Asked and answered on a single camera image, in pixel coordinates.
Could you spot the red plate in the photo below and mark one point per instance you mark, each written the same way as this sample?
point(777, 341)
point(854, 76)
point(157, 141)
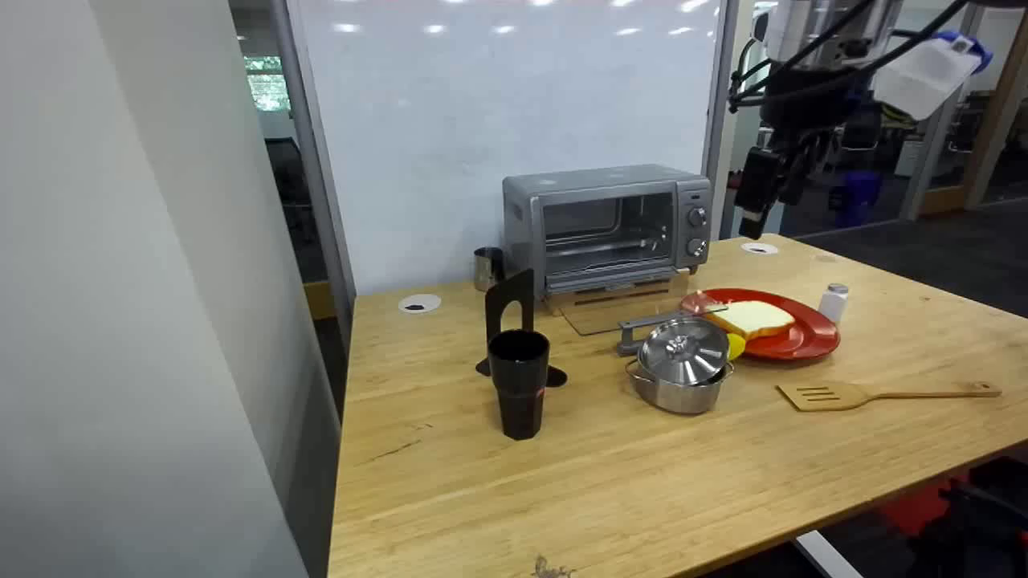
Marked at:
point(797, 341)

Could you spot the large whiteboard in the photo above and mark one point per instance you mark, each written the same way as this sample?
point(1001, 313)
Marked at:
point(484, 109)

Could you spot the black plastic cup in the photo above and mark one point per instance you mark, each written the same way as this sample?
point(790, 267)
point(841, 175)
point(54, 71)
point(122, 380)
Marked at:
point(522, 387)

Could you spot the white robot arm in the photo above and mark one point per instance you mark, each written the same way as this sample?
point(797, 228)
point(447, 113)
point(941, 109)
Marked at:
point(927, 69)

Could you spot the steel pot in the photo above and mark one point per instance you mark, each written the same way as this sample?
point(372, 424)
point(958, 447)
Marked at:
point(676, 399)

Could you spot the white table leg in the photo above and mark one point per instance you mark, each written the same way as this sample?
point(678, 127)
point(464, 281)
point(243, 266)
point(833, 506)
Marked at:
point(827, 555)

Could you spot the red object under table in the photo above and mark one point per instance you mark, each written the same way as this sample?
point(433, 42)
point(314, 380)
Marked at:
point(919, 509)

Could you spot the white salt shaker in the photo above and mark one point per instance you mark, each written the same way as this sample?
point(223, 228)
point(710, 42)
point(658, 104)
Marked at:
point(833, 308)

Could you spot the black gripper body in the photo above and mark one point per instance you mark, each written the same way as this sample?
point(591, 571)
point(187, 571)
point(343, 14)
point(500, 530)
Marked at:
point(815, 109)

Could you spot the blue bin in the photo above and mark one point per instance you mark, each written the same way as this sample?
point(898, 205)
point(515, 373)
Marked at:
point(858, 198)

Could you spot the white table grommet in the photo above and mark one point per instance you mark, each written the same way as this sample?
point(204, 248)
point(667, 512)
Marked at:
point(419, 303)
point(758, 248)

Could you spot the silver toaster oven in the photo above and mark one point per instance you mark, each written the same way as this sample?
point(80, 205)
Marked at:
point(524, 212)

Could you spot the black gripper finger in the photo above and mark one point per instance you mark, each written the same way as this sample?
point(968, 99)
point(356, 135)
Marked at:
point(758, 187)
point(797, 172)

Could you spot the steel pot lid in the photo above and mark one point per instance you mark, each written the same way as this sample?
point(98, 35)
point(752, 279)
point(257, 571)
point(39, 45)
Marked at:
point(687, 354)

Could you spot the black cup stand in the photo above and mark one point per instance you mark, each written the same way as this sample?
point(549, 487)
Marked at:
point(500, 299)

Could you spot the wooden slotted spatula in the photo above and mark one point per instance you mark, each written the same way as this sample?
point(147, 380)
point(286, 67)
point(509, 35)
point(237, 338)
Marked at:
point(825, 396)

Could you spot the white bread slice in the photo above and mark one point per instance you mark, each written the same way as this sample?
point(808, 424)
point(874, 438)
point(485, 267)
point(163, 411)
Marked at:
point(750, 320)

